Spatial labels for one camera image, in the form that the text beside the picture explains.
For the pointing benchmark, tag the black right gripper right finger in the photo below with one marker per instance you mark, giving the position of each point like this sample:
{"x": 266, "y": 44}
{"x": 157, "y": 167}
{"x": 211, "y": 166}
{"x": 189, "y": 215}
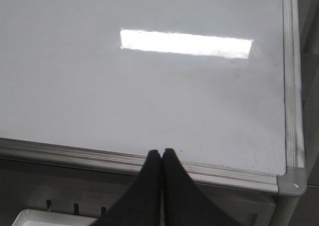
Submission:
{"x": 184, "y": 203}

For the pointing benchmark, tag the white plastic marker tray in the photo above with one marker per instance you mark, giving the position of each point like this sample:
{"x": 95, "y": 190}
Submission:
{"x": 31, "y": 217}

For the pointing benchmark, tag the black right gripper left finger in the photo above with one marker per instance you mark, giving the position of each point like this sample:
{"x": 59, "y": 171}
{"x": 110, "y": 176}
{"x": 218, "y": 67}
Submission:
{"x": 140, "y": 204}

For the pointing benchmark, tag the white whiteboard with aluminium frame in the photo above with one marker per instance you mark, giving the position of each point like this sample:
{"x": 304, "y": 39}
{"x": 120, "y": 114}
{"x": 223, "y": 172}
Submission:
{"x": 97, "y": 84}

